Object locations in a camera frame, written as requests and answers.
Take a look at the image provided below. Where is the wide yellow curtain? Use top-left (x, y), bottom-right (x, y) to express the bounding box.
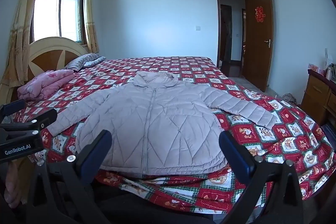
top-left (0, 0), bottom-right (53, 103)

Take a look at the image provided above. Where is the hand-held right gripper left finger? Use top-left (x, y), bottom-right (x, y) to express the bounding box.
top-left (26, 130), bottom-right (113, 224)

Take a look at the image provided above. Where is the striped grey pillow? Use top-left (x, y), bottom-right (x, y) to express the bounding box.
top-left (64, 53), bottom-right (107, 72)

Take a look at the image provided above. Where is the red paper door decoration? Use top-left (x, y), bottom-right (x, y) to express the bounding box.
top-left (254, 5), bottom-right (265, 23)

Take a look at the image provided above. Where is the cream and wood headboard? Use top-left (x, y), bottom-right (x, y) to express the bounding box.
top-left (26, 37), bottom-right (90, 78)

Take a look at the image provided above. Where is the light grey quilted jacket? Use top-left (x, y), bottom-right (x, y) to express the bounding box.
top-left (47, 71), bottom-right (278, 176)

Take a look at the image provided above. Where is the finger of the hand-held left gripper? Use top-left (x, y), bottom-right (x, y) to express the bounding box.
top-left (0, 99), bottom-right (26, 117)
top-left (0, 108), bottom-right (58, 136)

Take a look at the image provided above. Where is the person's left hand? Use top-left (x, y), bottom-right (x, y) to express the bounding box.
top-left (5, 161), bottom-right (22, 210)

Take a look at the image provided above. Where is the bed with red patchwork quilt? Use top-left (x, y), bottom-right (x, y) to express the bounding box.
top-left (10, 56), bottom-right (335, 214)

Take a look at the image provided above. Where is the grey cloth bundle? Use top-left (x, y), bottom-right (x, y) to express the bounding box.
top-left (282, 93), bottom-right (297, 105)

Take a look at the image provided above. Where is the pink folded blanket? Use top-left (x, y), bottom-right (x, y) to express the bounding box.
top-left (17, 69), bottom-right (76, 101)

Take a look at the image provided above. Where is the narrow yellow curtain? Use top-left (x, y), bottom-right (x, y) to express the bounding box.
top-left (83, 0), bottom-right (100, 54)

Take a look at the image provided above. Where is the wooden dresser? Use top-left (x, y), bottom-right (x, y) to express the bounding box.
top-left (300, 69), bottom-right (336, 127)

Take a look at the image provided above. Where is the brown wooden door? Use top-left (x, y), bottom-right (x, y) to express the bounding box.
top-left (245, 0), bottom-right (274, 93)

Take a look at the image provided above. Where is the brown door frame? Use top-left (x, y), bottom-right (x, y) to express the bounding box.
top-left (215, 0), bottom-right (249, 77)

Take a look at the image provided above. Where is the metal bottle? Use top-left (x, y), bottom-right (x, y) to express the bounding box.
top-left (325, 63), bottom-right (335, 81)

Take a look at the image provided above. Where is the window with metal frame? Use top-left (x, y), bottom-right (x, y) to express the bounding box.
top-left (30, 0), bottom-right (86, 46)

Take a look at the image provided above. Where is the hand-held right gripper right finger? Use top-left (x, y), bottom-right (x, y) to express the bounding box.
top-left (219, 130), bottom-right (311, 224)

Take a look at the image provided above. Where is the white card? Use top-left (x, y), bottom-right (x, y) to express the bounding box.
top-left (323, 48), bottom-right (334, 67)

